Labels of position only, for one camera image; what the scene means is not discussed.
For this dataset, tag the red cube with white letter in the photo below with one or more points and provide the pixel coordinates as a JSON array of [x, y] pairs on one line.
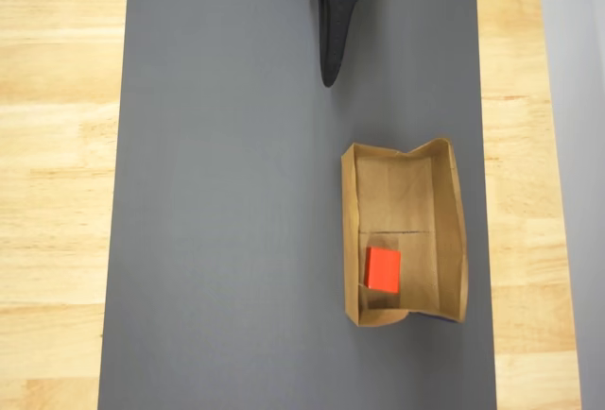
[[383, 270]]

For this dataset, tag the brown paper bag tray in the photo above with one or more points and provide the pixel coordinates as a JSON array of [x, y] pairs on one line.
[[425, 202]]

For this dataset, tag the dark grey mat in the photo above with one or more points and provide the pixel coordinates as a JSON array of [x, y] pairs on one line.
[[227, 240]]

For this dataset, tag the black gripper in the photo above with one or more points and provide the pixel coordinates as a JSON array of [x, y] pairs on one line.
[[337, 8]]

